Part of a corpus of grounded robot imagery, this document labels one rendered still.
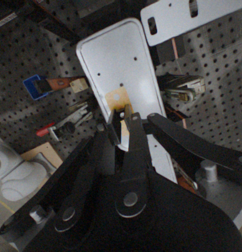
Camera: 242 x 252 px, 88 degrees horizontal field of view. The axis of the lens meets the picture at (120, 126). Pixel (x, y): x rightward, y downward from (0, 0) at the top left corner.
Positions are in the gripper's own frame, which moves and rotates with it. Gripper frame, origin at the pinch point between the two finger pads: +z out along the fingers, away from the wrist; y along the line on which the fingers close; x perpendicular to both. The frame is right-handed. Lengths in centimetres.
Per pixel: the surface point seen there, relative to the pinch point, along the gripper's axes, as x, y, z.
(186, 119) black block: -17.9, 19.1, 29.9
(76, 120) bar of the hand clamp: -0.8, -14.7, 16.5
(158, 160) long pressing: -32.6, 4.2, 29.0
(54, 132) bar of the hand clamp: 0.3, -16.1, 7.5
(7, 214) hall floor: -144, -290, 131
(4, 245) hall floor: -231, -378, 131
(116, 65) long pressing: 9.3, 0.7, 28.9
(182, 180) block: -76, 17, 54
